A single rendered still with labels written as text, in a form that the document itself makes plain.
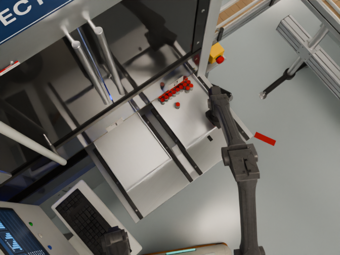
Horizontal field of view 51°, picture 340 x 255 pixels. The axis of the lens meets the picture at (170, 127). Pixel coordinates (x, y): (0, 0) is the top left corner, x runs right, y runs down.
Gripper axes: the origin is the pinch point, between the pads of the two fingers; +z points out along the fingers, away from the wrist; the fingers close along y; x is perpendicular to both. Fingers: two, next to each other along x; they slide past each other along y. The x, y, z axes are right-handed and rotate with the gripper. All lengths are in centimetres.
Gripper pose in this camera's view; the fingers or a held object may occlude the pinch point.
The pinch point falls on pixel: (216, 124)
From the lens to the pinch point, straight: 172.4
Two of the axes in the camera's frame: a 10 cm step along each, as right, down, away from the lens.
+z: 1.0, 3.8, 9.2
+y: -5.8, -7.3, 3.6
